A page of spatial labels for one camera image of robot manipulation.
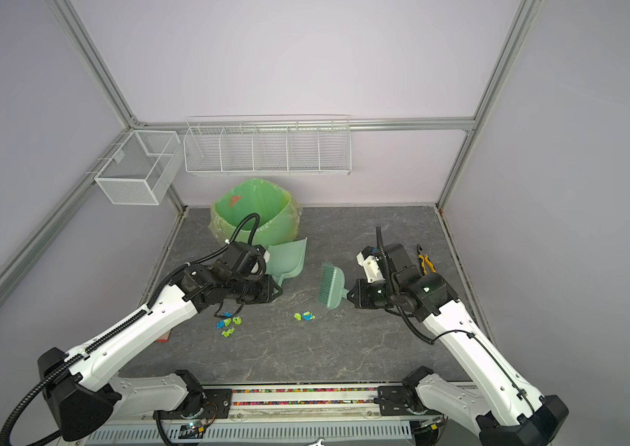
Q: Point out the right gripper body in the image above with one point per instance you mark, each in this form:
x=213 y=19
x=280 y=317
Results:
x=377 y=295

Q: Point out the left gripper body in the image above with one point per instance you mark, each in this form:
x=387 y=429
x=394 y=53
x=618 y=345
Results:
x=249 y=290

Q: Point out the green plastic dustpan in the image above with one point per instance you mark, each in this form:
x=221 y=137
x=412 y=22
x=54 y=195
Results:
x=286 y=260

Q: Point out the green blue scrap cluster front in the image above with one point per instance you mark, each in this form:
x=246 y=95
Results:
x=306 y=316

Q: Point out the green hand brush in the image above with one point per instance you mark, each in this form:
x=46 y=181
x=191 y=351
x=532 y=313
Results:
x=332 y=291

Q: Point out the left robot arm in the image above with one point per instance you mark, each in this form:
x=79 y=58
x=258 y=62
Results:
x=81 y=385

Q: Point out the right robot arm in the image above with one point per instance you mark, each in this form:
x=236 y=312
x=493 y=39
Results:
x=504 y=408

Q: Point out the yellow black small tool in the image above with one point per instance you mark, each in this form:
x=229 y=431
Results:
x=425 y=264

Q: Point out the paper scrap cluster far left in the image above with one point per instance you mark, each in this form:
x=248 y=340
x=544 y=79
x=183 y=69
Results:
x=228 y=323

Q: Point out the red rubber glove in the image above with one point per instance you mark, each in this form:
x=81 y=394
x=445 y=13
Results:
x=164 y=338

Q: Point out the small white mesh basket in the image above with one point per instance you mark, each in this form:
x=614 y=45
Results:
x=142 y=168

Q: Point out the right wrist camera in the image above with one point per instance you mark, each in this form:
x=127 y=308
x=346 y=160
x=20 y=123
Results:
x=368 y=260

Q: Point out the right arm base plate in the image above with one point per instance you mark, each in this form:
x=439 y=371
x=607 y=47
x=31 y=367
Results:
x=397 y=401

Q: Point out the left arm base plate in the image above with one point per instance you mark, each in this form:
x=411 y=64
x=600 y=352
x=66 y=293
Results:
x=208 y=404

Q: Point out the long white wire basket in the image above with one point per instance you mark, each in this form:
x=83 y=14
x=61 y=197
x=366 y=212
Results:
x=268 y=145

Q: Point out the aluminium front rail frame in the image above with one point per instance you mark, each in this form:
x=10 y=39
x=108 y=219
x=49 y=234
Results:
x=335 y=414

